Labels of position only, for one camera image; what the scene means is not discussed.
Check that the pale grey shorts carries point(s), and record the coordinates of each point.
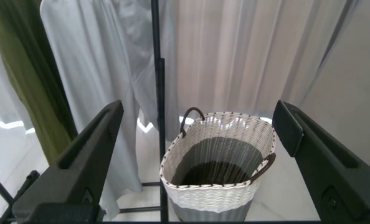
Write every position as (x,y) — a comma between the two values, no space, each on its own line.
(94,62)

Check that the green long-sleeved shirt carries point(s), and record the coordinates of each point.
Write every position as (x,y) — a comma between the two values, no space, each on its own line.
(26,77)

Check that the white laundry basket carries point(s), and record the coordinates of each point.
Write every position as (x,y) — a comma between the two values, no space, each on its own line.
(210,196)

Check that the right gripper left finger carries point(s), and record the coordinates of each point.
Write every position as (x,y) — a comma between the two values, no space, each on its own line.
(76,174)

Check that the black clothes rack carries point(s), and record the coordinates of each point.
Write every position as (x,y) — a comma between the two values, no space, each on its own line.
(160,93)

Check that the white curtain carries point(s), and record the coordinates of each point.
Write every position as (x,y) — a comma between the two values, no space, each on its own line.
(235,56)

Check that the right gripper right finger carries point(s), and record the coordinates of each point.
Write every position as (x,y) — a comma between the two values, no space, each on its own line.
(337,180)

